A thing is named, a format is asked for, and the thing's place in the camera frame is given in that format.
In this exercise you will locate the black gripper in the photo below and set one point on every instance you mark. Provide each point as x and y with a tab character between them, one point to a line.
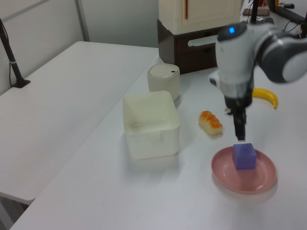
238	103

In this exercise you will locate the purple cube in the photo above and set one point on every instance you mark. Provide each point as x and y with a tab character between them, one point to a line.
244	157

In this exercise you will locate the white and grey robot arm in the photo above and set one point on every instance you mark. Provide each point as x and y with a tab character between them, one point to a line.
235	55

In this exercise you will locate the pink plate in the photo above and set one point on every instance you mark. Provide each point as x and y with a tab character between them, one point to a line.
239	183

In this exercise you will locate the small panda toy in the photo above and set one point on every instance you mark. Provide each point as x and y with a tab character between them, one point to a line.
227	111

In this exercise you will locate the orange glazed bread loaf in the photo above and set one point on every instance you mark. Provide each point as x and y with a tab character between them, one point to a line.
211	123

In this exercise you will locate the yellow banana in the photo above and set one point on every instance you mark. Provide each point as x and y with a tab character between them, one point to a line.
267	94

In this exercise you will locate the small white lidded bin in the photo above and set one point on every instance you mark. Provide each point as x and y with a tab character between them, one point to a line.
163	81

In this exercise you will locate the cream plastic storage box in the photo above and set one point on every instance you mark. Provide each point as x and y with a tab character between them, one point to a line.
148	146

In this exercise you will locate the black upright pole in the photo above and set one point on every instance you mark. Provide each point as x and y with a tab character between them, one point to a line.
254	10

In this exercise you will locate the white toy appliance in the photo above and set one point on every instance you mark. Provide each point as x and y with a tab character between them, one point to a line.
206	14

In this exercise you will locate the black pole stand with clamp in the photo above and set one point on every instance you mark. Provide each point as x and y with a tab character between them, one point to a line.
12	62

